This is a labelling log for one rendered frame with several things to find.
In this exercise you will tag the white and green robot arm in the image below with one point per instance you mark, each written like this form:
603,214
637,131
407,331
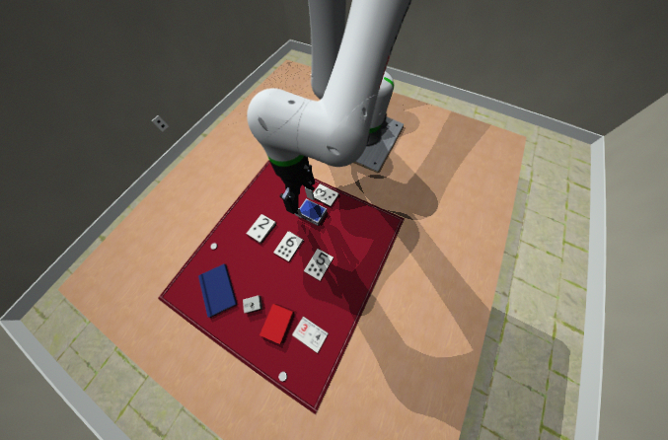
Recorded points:
354,58

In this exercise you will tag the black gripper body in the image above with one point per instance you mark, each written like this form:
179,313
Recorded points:
292,183

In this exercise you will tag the blue notebook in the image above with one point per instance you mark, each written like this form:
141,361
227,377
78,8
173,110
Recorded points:
217,290

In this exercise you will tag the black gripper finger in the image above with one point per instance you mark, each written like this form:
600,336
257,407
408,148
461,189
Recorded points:
291,201
308,184

